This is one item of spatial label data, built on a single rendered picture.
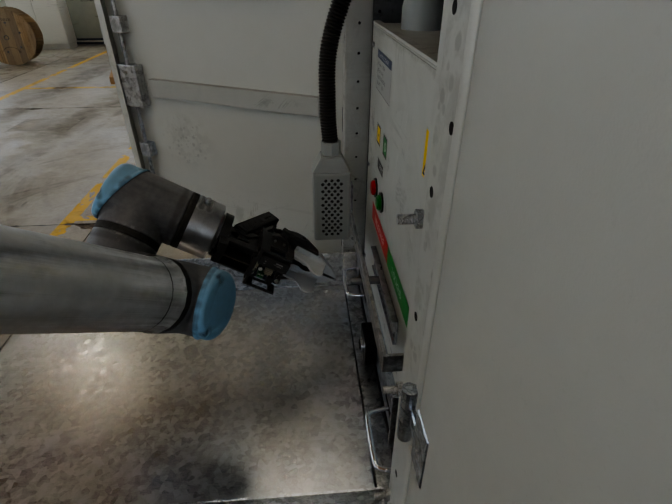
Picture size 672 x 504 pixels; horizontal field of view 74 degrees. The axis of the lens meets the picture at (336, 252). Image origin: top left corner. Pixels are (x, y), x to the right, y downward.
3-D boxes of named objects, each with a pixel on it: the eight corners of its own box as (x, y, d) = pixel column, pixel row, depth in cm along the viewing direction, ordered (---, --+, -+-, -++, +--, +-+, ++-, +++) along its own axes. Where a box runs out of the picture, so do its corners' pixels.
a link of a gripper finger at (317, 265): (336, 294, 74) (286, 274, 71) (333, 273, 79) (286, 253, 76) (346, 281, 72) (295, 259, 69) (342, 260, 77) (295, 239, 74)
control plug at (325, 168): (314, 241, 90) (311, 158, 80) (313, 229, 94) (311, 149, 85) (352, 240, 90) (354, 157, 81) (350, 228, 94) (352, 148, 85)
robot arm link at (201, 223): (184, 229, 74) (206, 181, 70) (212, 241, 76) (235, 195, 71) (171, 259, 66) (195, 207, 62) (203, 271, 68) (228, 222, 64)
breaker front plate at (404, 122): (404, 463, 60) (455, 94, 34) (359, 262, 100) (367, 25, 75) (413, 462, 60) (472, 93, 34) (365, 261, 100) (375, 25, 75)
